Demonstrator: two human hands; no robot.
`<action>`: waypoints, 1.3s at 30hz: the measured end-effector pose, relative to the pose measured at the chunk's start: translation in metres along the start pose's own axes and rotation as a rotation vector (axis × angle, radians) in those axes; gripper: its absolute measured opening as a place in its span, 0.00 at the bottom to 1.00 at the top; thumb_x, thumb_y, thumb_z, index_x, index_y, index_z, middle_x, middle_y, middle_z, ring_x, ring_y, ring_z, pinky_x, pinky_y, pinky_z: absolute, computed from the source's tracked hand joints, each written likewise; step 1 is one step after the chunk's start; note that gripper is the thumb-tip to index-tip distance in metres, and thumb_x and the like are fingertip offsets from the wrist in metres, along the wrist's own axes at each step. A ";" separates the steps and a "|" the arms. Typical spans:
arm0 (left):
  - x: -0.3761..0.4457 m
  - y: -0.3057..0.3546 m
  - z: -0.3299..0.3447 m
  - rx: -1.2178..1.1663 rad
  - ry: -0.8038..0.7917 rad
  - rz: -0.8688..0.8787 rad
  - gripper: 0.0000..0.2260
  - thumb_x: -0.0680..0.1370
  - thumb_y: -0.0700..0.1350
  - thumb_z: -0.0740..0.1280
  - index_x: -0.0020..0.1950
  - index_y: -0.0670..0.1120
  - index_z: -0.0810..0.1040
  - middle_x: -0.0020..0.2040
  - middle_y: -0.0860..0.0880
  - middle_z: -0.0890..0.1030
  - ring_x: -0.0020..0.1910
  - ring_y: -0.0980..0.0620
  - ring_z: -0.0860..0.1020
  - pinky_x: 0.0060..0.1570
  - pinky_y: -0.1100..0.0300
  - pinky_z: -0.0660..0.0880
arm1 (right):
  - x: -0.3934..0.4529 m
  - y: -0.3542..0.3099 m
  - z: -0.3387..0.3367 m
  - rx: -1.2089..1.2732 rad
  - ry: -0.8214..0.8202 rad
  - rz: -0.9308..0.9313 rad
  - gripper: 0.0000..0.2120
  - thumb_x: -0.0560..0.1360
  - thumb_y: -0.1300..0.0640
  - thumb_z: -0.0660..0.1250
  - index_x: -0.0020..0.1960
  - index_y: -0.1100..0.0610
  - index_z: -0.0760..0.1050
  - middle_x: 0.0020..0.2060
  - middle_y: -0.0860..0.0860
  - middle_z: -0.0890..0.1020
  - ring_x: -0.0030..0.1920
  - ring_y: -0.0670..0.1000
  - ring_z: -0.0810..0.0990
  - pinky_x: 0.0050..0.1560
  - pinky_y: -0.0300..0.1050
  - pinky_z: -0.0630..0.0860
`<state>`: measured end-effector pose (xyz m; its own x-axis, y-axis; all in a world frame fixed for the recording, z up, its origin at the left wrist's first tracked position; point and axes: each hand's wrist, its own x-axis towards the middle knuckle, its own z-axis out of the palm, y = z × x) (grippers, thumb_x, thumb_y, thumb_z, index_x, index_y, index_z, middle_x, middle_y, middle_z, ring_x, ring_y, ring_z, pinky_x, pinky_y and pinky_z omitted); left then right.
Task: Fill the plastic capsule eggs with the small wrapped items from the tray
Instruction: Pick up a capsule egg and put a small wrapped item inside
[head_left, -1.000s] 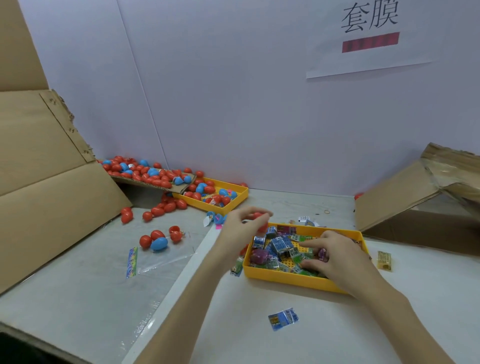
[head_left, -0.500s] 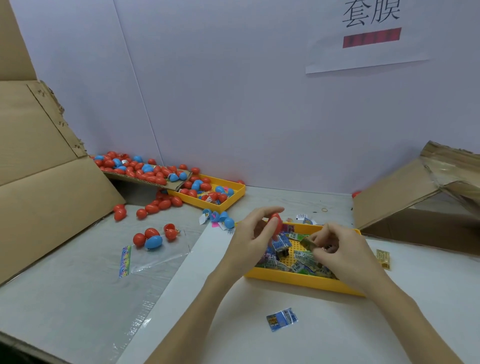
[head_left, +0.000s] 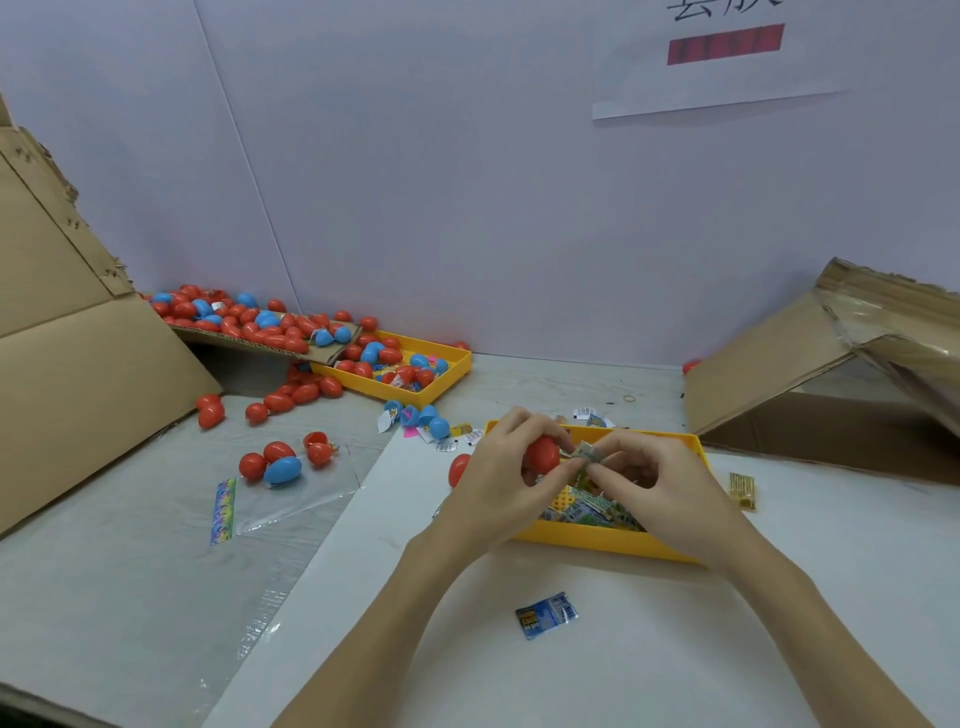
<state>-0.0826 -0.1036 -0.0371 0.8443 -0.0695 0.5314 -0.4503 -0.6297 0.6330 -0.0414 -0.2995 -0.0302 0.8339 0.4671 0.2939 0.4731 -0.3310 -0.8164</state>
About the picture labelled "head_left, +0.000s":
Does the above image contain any torn flattened cardboard box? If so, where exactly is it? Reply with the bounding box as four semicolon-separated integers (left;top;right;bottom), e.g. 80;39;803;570
682;258;960;486

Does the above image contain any yellow plastic tray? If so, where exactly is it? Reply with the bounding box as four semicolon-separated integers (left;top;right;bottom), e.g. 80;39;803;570
477;421;711;566

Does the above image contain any single red plastic egg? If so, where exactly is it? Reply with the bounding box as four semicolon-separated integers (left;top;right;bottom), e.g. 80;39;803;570
523;436;564;477

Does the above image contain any person's left hand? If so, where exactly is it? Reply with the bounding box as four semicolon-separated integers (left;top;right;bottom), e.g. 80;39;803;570
420;408;587;579

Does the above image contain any person's right hand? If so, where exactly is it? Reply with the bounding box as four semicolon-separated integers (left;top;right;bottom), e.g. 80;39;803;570
585;429;764;575

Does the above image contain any brown cardboard sheet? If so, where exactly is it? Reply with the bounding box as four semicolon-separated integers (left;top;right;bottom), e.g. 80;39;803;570
177;322;362;366

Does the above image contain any person's left forearm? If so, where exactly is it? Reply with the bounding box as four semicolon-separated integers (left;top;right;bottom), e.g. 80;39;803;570
273;543;474;728

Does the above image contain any pile of plastic eggs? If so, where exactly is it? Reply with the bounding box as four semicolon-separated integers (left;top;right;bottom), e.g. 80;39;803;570
147;283;474;489

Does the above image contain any white paper sign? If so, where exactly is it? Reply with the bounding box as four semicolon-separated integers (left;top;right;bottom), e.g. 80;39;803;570
591;0;864;122

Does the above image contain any tall brown cardboard box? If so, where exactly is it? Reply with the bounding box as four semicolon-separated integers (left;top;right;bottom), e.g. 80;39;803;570
0;97;224;537

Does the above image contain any blue packet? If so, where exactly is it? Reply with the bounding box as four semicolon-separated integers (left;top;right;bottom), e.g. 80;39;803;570
514;591;579;641

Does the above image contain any clear bag with coloured label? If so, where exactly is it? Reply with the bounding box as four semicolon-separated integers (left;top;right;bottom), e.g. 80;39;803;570
210;450;377;545

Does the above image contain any yellow tray under eggs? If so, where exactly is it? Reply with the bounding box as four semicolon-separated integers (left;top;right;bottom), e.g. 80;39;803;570
312;330;476;410

